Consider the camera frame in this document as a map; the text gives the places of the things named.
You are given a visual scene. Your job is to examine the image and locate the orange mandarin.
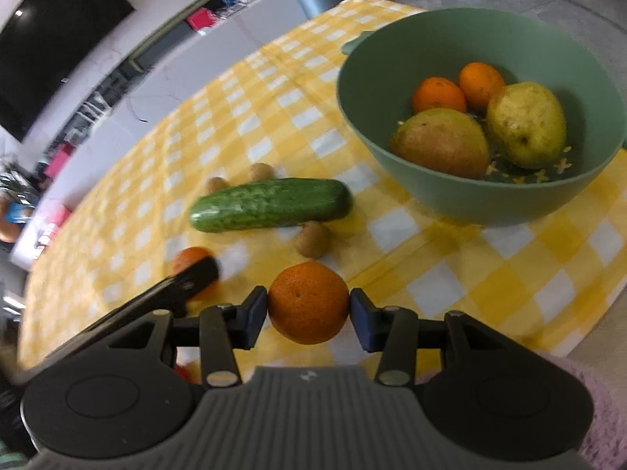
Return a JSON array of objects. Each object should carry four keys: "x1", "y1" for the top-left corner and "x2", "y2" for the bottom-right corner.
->
[
  {"x1": 458, "y1": 61, "x2": 506, "y2": 110},
  {"x1": 171, "y1": 246, "x2": 221, "y2": 302},
  {"x1": 411, "y1": 76, "x2": 468, "y2": 114},
  {"x1": 267, "y1": 261, "x2": 350, "y2": 345}
]

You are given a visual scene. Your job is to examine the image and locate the beige chair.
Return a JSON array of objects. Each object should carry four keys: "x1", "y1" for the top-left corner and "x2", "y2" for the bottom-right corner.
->
[{"x1": 568, "y1": 289, "x2": 627, "y2": 358}]

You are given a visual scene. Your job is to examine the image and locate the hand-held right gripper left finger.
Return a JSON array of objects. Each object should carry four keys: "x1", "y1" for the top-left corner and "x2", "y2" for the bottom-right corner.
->
[{"x1": 105, "y1": 286, "x2": 268, "y2": 387}]

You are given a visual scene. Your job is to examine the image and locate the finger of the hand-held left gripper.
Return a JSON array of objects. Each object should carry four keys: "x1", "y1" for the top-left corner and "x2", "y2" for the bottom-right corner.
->
[{"x1": 167, "y1": 257, "x2": 221, "y2": 316}]

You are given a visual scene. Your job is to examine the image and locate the black television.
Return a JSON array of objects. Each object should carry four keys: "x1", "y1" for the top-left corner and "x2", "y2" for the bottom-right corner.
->
[{"x1": 0, "y1": 0, "x2": 135, "y2": 143}]

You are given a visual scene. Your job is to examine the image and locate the yellow checked tablecloth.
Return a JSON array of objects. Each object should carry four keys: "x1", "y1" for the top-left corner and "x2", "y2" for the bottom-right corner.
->
[{"x1": 17, "y1": 0, "x2": 627, "y2": 368}]

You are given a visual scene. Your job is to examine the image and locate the yellow-green pear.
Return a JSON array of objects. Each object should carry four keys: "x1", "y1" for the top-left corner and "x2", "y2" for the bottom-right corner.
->
[{"x1": 486, "y1": 81, "x2": 568, "y2": 170}]

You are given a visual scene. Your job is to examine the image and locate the red-green pear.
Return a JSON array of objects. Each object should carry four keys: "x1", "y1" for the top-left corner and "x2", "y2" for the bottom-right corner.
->
[{"x1": 389, "y1": 107, "x2": 491, "y2": 180}]

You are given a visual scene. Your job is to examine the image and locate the green cucumber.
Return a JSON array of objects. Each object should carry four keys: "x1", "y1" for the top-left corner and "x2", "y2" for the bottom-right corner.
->
[{"x1": 188, "y1": 177, "x2": 353, "y2": 234}]

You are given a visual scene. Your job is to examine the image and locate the brown round vase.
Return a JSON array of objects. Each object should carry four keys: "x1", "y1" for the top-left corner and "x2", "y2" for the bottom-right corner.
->
[{"x1": 0, "y1": 196, "x2": 35, "y2": 243}]

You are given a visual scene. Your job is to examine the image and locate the pink box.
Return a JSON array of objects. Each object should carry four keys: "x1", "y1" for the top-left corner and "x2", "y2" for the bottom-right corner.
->
[{"x1": 44, "y1": 142, "x2": 74, "y2": 179}]

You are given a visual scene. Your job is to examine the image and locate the pink packet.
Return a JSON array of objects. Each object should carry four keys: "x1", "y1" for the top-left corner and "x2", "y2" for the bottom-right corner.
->
[{"x1": 34, "y1": 206, "x2": 73, "y2": 240}]

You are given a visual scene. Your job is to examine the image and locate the purple fluffy cushion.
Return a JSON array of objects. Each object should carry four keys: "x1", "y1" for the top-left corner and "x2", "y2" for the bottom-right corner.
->
[{"x1": 553, "y1": 355, "x2": 627, "y2": 470}]

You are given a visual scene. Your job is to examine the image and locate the red box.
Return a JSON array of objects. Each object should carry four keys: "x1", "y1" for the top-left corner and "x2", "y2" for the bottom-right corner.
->
[{"x1": 186, "y1": 8, "x2": 217, "y2": 35}]

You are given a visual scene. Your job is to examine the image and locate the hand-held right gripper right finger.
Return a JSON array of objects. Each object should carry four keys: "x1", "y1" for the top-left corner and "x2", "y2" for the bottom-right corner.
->
[{"x1": 349, "y1": 288, "x2": 535, "y2": 385}]

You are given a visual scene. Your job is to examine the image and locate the green plastic colander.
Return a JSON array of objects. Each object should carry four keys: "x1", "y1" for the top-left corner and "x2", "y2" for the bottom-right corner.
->
[{"x1": 336, "y1": 7, "x2": 627, "y2": 227}]

